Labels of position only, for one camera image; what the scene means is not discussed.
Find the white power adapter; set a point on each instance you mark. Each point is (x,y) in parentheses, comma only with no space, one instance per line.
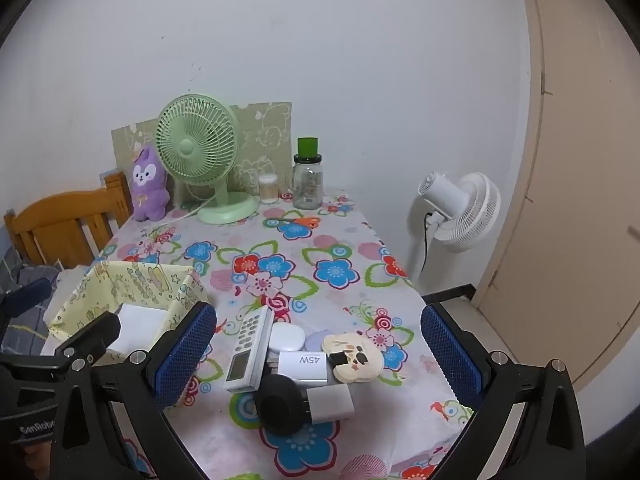
(330,402)

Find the black round pad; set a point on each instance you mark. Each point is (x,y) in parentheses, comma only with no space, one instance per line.
(280,405)

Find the green desk fan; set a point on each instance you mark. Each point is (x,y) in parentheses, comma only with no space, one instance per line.
(187,147)

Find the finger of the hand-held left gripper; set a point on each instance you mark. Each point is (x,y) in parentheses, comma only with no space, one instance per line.
(95,332)
(30,295)

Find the grey plaid bedding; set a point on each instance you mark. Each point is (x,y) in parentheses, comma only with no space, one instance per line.
(25,332)

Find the purple plush toy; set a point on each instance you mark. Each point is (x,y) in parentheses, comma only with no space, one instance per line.
(147,185)

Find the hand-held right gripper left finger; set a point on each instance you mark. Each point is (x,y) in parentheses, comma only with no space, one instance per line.
(185,350)

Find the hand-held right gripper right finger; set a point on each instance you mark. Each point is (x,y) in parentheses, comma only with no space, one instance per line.
(450,355)

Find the white standing fan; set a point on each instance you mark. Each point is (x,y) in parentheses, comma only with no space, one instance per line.
(475,210)

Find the beige door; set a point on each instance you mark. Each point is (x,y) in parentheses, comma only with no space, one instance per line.
(575,210)

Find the white round case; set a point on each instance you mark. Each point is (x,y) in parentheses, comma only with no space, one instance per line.
(287,337)

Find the cotton swab container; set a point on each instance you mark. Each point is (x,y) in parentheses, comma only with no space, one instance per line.
(268,190)

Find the lavender round case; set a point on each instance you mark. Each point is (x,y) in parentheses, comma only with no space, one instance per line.
(314,342)

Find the white flat box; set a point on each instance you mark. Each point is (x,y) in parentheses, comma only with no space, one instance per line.
(142,327)

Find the glass jar with green lid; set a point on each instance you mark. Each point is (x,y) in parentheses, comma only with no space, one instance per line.
(307,185)

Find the cartoon animal compact mirror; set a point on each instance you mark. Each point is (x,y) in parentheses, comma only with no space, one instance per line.
(360,357)

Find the white remote control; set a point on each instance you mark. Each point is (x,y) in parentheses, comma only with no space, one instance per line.
(247,350)

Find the green printed board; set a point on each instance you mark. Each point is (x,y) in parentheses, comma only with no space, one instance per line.
(265,130)

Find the white charger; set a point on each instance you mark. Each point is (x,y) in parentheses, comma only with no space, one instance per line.
(305,367)

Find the yellow printed fabric storage box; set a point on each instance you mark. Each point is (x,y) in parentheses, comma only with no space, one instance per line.
(140,280)

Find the light blue board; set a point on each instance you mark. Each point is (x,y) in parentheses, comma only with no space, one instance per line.
(107,174)

